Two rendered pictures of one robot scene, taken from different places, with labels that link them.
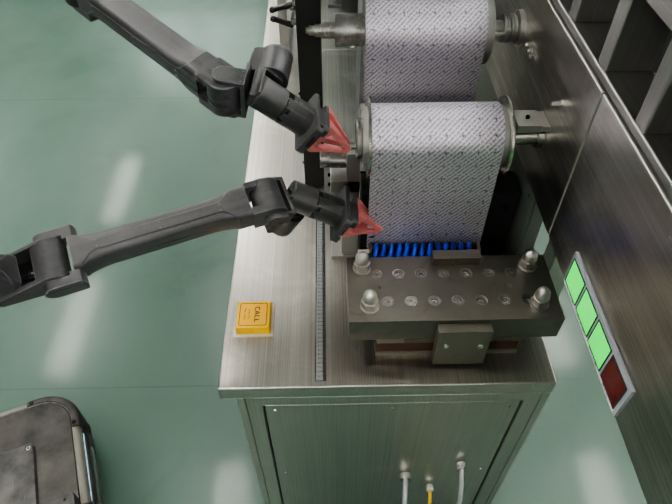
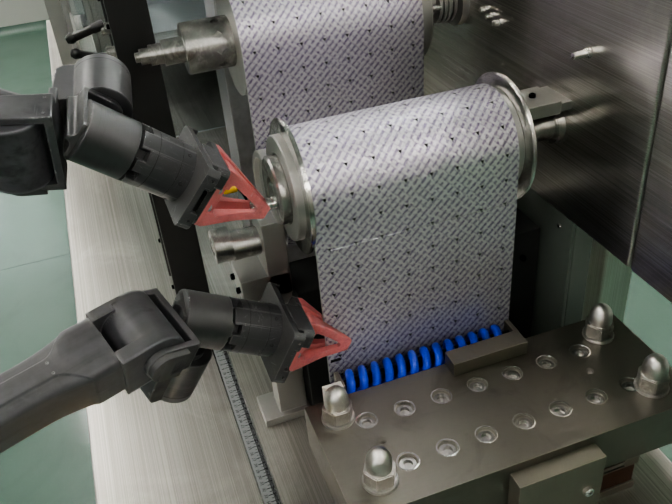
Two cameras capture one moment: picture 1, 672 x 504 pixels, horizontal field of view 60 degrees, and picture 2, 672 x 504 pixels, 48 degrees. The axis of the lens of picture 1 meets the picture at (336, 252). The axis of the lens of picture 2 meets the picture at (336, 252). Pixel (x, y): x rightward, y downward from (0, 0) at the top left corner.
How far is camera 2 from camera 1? 0.35 m
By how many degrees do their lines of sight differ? 18
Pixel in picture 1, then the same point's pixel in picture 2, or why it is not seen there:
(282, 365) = not seen: outside the picture
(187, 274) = not seen: outside the picture
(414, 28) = (312, 13)
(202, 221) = (19, 405)
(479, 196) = (495, 239)
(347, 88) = not seen: hidden behind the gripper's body
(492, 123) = (489, 110)
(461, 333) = (556, 477)
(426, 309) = (480, 454)
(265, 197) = (137, 327)
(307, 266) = (229, 451)
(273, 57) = (96, 72)
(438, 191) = (431, 246)
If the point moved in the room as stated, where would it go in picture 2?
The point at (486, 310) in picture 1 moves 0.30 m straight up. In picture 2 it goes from (578, 423) to (616, 169)
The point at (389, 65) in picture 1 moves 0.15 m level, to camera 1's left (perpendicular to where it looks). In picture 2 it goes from (286, 81) to (164, 105)
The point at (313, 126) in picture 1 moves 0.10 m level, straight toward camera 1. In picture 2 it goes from (199, 172) to (226, 224)
